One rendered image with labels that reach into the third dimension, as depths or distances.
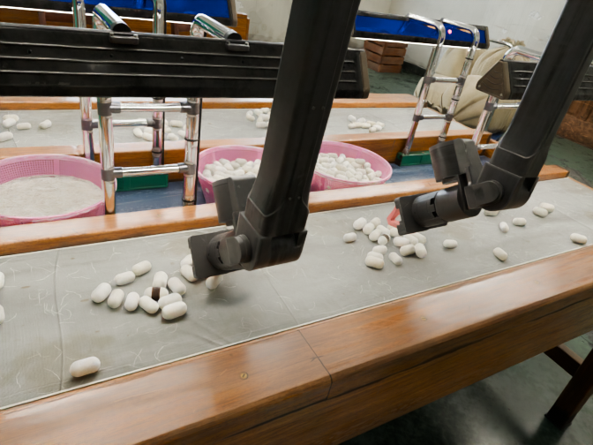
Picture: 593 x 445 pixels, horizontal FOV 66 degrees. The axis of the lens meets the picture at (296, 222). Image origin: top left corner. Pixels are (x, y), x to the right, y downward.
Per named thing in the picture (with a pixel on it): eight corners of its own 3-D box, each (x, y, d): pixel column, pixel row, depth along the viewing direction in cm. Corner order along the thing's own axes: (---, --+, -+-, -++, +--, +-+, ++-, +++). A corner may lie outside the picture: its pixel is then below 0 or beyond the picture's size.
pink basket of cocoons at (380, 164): (402, 208, 126) (412, 177, 121) (321, 221, 113) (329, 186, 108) (348, 167, 145) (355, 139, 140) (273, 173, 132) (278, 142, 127)
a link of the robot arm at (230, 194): (243, 263, 54) (304, 251, 58) (226, 168, 54) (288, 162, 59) (207, 267, 64) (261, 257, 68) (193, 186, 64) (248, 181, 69)
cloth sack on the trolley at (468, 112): (520, 135, 383) (539, 91, 363) (463, 140, 344) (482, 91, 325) (468, 112, 421) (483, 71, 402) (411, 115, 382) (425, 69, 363)
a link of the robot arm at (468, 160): (502, 201, 65) (528, 199, 70) (484, 123, 66) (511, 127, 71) (430, 217, 74) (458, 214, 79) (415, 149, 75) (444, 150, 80)
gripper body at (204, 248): (185, 237, 70) (199, 232, 64) (246, 228, 75) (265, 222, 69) (192, 278, 70) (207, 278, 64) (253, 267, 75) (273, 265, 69)
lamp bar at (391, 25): (488, 49, 163) (496, 28, 160) (349, 37, 133) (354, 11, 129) (471, 44, 169) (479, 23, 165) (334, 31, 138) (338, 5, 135)
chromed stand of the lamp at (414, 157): (441, 162, 162) (489, 29, 139) (399, 166, 152) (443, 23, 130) (407, 141, 175) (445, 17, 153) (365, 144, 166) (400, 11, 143)
